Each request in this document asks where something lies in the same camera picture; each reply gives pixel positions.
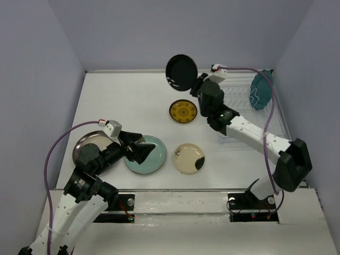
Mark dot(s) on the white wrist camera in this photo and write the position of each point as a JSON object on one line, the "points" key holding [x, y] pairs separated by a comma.
{"points": [[218, 73], [111, 128]]}

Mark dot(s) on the yellow patterned plate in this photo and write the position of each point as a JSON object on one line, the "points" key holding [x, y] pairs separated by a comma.
{"points": [[183, 111]]}

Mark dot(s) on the teal scalloped plate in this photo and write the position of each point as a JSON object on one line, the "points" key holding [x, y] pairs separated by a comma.
{"points": [[260, 93]]}

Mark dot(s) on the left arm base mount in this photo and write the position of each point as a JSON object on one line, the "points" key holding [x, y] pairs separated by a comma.
{"points": [[122, 212]]}

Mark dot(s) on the white wire dish rack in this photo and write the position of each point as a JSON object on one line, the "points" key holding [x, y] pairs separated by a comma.
{"points": [[240, 97]]}

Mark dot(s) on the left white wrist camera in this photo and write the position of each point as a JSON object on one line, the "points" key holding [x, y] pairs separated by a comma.
{"points": [[111, 128]]}

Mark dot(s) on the light blue floral plate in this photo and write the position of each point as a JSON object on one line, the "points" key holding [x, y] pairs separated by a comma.
{"points": [[155, 159]]}

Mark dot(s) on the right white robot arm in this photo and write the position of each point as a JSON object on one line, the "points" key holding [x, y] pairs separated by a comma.
{"points": [[291, 158]]}

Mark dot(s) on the beige ink-painted plate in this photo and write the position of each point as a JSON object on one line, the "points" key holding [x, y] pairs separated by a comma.
{"points": [[188, 158]]}

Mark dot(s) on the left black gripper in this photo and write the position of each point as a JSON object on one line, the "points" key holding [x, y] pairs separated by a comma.
{"points": [[140, 151]]}

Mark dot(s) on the black plate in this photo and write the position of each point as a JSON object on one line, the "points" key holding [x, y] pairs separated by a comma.
{"points": [[181, 72]]}

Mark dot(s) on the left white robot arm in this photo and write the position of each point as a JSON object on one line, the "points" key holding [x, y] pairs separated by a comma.
{"points": [[85, 195]]}

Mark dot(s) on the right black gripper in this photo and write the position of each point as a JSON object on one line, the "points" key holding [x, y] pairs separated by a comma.
{"points": [[198, 84]]}

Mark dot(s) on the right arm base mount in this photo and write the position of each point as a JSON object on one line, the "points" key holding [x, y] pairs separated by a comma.
{"points": [[258, 211]]}

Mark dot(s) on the silver rimmed plate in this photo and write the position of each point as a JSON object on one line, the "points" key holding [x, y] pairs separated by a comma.
{"points": [[85, 140]]}

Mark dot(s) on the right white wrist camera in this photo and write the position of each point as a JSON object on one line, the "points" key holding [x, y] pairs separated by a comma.
{"points": [[218, 73]]}

